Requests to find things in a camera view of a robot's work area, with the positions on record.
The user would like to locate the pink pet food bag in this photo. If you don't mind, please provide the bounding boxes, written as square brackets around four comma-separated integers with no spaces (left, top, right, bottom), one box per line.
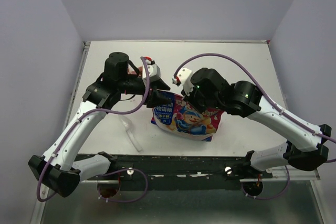
[151,91,223,142]

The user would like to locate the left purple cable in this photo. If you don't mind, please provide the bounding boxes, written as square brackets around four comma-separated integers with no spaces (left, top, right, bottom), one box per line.
[36,56,155,204]

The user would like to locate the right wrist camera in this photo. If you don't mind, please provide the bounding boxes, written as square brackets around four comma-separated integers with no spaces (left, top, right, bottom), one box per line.
[172,68,194,96]

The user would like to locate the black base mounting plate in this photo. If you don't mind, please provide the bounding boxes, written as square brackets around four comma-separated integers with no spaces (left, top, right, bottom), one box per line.
[81,154,272,191]

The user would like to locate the clear plastic scoop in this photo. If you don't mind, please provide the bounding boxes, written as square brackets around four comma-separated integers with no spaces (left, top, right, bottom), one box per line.
[118,115,143,153]

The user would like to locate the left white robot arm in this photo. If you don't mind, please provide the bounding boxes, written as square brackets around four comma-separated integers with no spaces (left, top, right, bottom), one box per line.
[28,52,170,202]

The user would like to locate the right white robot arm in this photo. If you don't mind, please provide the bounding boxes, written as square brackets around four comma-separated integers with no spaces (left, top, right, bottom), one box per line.
[176,68,329,178]

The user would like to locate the pink bowl right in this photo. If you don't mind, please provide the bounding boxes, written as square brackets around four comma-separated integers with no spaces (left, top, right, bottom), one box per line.
[135,66,143,78]

